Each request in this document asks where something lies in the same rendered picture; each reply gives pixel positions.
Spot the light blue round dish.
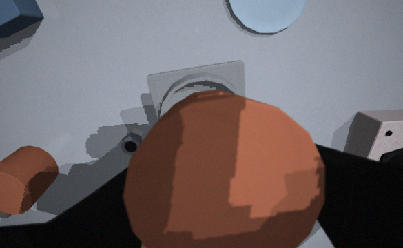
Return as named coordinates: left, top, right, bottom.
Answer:
left=228, top=0, right=308, bottom=34

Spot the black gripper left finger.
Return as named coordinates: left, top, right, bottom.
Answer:
left=0, top=167, right=142, bottom=248

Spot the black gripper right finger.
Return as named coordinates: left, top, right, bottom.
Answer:
left=315, top=144, right=403, bottom=248

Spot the grey hex nut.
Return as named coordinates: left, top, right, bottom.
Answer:
left=121, top=132, right=143, bottom=155

